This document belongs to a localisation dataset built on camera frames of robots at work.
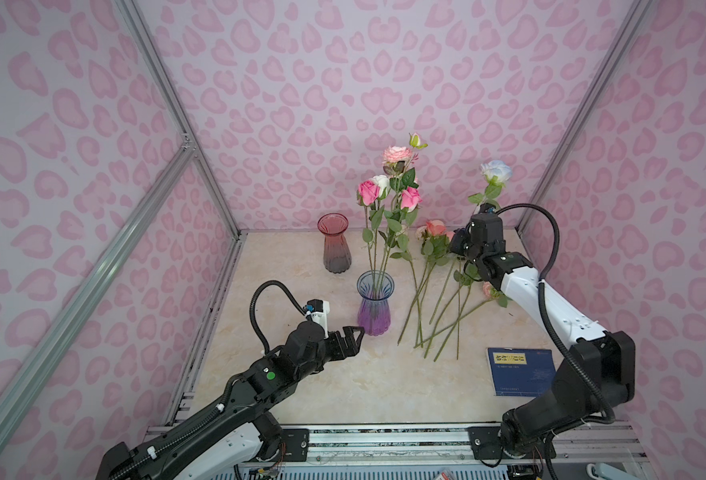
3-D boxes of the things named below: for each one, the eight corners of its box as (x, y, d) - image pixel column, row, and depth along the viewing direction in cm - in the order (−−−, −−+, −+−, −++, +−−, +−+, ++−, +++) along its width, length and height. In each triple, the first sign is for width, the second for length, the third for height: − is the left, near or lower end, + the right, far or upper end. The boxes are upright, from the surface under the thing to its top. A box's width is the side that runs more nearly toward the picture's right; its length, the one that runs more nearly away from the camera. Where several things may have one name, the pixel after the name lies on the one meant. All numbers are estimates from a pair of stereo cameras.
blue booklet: (495, 396, 83) (498, 393, 80) (483, 351, 91) (486, 347, 89) (563, 396, 82) (568, 393, 80) (545, 350, 91) (549, 347, 88)
